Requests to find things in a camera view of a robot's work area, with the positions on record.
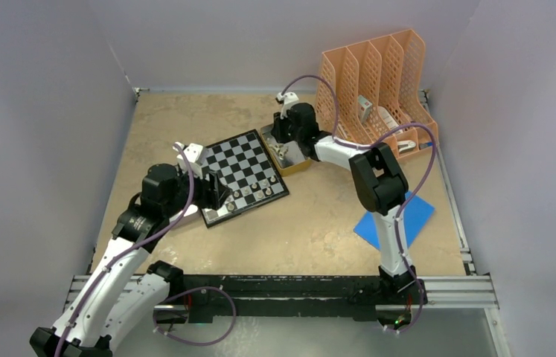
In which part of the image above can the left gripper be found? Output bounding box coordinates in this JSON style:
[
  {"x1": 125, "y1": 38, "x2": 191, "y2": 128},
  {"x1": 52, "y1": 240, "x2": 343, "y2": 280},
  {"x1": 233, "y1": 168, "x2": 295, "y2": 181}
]
[{"x1": 163, "y1": 164, "x2": 231, "y2": 217}]

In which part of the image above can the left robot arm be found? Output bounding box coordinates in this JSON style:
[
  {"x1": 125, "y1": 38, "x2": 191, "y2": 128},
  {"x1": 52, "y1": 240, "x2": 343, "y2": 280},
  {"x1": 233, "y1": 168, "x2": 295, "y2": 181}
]
[{"x1": 30, "y1": 164, "x2": 231, "y2": 356}]

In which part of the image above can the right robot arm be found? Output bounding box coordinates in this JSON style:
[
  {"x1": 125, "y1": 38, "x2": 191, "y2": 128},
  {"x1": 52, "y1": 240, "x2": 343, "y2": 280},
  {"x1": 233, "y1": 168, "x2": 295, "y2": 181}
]
[{"x1": 272, "y1": 99, "x2": 422, "y2": 303}]

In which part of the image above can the yellow tray of white pieces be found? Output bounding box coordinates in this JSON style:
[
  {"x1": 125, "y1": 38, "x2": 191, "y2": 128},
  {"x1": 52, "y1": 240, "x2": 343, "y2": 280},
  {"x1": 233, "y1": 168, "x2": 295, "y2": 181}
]
[{"x1": 260, "y1": 124, "x2": 312, "y2": 176}]

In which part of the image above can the silver tray of black pieces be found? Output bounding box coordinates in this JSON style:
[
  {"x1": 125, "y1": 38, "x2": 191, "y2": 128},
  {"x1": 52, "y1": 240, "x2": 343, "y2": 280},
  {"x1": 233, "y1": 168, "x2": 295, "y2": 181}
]
[{"x1": 169, "y1": 205, "x2": 201, "y2": 229}]

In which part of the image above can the black and white chessboard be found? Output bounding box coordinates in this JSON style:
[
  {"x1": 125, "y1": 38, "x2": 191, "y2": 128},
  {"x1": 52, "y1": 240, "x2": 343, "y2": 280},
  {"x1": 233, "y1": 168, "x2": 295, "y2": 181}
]
[{"x1": 201, "y1": 129, "x2": 290, "y2": 228}]

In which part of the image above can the orange file organizer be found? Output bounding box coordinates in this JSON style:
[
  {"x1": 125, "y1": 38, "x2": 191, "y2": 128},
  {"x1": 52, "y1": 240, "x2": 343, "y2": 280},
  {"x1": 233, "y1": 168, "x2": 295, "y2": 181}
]
[{"x1": 314, "y1": 29, "x2": 438, "y2": 163}]

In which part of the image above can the black base bar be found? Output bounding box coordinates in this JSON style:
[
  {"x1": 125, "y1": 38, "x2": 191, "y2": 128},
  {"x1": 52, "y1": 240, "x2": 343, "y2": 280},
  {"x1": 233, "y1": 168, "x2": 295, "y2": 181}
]
[{"x1": 167, "y1": 274, "x2": 429, "y2": 327}]

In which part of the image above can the white stapler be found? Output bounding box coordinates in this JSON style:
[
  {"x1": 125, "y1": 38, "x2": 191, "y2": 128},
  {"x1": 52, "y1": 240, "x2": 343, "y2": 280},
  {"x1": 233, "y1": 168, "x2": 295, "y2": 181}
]
[{"x1": 397, "y1": 140, "x2": 417, "y2": 154}]

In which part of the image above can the blue flat sheet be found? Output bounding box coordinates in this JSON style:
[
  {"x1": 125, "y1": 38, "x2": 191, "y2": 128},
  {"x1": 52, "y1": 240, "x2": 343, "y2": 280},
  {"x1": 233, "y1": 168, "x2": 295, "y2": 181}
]
[{"x1": 354, "y1": 196, "x2": 435, "y2": 249}]

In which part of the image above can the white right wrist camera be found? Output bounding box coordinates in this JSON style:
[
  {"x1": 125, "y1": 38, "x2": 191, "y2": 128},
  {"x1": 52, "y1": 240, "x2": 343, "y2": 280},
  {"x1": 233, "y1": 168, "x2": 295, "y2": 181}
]
[{"x1": 275, "y1": 91, "x2": 300, "y2": 119}]

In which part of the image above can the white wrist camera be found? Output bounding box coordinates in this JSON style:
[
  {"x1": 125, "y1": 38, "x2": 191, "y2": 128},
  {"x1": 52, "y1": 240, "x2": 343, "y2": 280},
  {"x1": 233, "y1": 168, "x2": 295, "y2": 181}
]
[
  {"x1": 173, "y1": 142, "x2": 207, "y2": 179},
  {"x1": 275, "y1": 91, "x2": 300, "y2": 119}
]

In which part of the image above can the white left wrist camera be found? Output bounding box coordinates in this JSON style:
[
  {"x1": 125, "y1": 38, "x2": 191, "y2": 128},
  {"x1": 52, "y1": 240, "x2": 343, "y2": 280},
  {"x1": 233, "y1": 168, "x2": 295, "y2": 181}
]
[{"x1": 173, "y1": 142, "x2": 207, "y2": 179}]

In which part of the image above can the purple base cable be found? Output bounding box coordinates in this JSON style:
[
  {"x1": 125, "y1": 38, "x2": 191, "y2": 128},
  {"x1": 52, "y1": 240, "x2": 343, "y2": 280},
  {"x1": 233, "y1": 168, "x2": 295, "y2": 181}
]
[{"x1": 153, "y1": 284, "x2": 237, "y2": 347}]

